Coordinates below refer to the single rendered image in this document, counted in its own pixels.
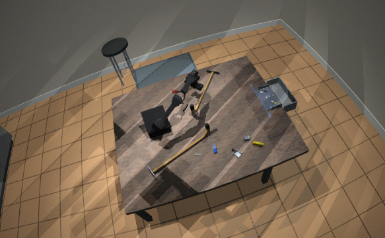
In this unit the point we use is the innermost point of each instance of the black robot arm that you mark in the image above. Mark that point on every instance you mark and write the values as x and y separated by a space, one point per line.
176 100

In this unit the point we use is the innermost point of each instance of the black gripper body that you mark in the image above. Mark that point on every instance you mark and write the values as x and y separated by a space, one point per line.
199 86

